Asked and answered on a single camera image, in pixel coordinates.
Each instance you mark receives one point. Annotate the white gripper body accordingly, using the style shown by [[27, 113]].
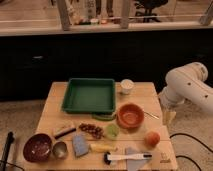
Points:
[[166, 106]]

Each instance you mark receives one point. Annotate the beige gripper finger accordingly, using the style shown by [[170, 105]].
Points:
[[172, 116], [165, 117]]

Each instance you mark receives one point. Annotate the orange red apple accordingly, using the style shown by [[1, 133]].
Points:
[[152, 138]]

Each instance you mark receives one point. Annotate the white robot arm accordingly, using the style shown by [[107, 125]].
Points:
[[185, 83]]

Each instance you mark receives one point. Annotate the white paper cup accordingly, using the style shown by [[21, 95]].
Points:
[[126, 86]]

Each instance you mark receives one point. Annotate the light green cup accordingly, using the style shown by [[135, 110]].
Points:
[[111, 131]]

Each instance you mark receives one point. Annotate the small metal cup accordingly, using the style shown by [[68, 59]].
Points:
[[60, 150]]

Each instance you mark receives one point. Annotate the metal spoon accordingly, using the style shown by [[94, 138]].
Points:
[[151, 115]]

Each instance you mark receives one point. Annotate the orange bowl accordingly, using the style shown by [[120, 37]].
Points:
[[130, 116]]

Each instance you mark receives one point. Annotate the grey cloth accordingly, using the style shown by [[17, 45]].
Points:
[[135, 165]]

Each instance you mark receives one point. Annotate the green cucumber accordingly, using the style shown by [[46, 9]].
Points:
[[103, 117]]

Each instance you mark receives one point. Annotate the yellow banana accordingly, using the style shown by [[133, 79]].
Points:
[[102, 148]]

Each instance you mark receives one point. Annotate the green plastic tray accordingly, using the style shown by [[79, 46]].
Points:
[[89, 95]]

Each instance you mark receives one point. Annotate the blue sponge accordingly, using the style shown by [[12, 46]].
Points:
[[80, 145]]

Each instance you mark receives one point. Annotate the wooden black eraser block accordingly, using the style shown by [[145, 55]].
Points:
[[63, 130]]

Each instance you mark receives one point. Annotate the black office chair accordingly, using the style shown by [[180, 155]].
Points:
[[144, 9]]

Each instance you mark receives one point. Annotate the dark red bowl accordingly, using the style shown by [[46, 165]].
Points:
[[37, 148]]

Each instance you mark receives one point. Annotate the black pole stand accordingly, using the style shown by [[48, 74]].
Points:
[[6, 149]]

